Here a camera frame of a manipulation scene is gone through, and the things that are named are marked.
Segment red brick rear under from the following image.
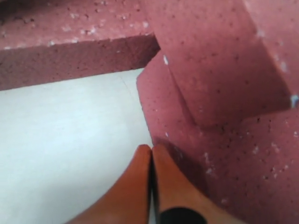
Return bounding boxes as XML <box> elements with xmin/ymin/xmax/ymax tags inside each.
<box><xmin>137</xmin><ymin>53</ymin><xmax>299</xmax><ymax>224</ymax></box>

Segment red brick top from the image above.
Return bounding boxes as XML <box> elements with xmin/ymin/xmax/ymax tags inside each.
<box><xmin>143</xmin><ymin>0</ymin><xmax>299</xmax><ymax>126</ymax></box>

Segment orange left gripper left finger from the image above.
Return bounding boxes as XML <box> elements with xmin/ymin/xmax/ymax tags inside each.
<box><xmin>68</xmin><ymin>145</ymin><xmax>151</xmax><ymax>224</ymax></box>

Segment red brick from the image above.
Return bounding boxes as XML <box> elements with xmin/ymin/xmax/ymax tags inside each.
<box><xmin>143</xmin><ymin>0</ymin><xmax>299</xmax><ymax>126</ymax></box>
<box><xmin>0</xmin><ymin>0</ymin><xmax>160</xmax><ymax>90</ymax></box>

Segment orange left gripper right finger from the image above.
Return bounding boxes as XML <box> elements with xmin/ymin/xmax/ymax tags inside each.
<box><xmin>152</xmin><ymin>144</ymin><xmax>244</xmax><ymax>224</ymax></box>

